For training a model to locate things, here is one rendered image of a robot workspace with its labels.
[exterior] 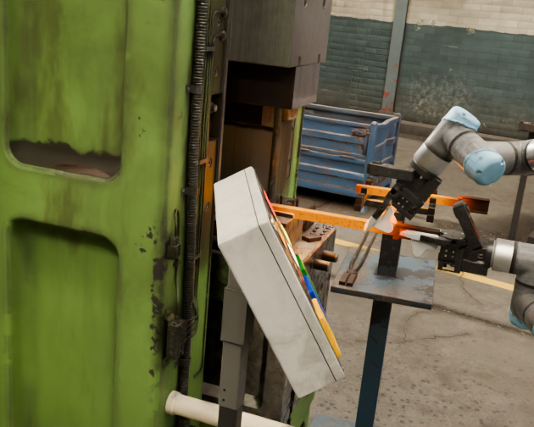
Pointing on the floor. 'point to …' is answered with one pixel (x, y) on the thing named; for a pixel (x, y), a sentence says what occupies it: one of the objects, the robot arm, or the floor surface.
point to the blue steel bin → (345, 148)
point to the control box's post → (232, 377)
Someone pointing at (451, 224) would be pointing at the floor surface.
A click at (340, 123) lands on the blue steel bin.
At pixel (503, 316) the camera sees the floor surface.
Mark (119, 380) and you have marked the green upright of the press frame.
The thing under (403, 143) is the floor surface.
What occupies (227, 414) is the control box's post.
